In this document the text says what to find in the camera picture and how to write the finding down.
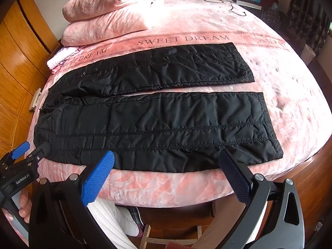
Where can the plaid slipper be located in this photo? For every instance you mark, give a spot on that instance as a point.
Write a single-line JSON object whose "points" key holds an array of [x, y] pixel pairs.
{"points": [[136, 216]]}

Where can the person's white trouser leg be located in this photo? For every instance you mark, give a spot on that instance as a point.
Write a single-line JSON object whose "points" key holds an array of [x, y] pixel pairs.
{"points": [[116, 217]]}

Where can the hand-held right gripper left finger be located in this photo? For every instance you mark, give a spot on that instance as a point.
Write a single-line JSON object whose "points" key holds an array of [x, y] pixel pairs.
{"points": [[99, 176]]}

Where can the plaid fabric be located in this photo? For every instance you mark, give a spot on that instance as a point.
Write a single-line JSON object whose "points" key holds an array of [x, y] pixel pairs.
{"points": [[273, 18]]}

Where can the wooden stool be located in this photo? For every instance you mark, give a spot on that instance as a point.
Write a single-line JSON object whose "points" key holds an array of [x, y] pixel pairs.
{"points": [[155, 228]]}

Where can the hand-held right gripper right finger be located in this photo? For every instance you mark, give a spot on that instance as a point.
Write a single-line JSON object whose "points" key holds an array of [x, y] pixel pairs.
{"points": [[236, 176]]}

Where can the person's left hand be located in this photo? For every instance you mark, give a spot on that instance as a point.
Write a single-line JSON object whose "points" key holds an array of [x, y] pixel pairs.
{"points": [[24, 205]]}

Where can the wooden bed frame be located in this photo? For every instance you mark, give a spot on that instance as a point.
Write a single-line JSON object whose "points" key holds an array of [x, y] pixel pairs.
{"points": [[313, 176]]}

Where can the wooden wardrobe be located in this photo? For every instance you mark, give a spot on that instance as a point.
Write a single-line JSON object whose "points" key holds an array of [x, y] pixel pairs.
{"points": [[18, 64]]}

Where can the dark patterned curtain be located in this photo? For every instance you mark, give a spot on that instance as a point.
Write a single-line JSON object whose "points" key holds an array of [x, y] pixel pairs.
{"points": [[308, 15]]}

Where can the black quilted pants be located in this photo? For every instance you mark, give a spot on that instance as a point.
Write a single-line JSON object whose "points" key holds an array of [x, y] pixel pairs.
{"points": [[155, 124]]}

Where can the pink printed bed blanket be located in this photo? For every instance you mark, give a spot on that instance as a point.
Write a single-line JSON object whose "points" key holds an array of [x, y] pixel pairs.
{"points": [[181, 186]]}

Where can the pink folded quilt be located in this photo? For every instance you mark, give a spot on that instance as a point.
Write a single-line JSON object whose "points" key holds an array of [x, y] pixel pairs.
{"points": [[109, 13]]}

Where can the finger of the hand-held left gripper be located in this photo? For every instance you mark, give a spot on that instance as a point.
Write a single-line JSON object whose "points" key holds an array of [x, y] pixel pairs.
{"points": [[20, 149], [39, 153]]}

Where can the white knitted cloth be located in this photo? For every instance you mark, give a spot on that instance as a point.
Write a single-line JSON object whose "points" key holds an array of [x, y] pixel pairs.
{"points": [[61, 58]]}

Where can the white bin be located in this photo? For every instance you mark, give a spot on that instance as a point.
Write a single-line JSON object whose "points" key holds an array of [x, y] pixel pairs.
{"points": [[309, 54]]}

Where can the small pale wooden block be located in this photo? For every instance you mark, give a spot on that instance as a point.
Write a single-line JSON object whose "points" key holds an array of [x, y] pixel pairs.
{"points": [[35, 99]]}

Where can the white flat box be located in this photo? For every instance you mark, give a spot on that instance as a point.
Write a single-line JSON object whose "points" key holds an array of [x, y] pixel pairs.
{"points": [[249, 4]]}

